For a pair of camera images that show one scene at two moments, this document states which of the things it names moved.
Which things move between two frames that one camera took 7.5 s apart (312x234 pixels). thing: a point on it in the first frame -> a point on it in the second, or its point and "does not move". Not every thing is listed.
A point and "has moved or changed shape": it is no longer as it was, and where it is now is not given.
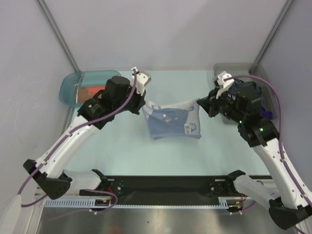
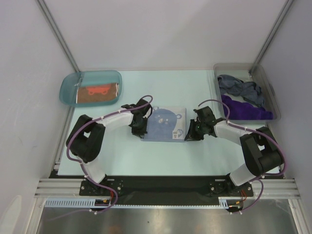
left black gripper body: (133, 104) -> (140, 129)
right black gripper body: (212, 106) -> (195, 129)
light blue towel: (181, 120) has moved or changed shape
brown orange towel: (85, 92) does not move
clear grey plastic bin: (252, 72) does not move
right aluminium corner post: (287, 5) does not move
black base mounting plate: (175, 186) does not move
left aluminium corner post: (45, 9) does not move
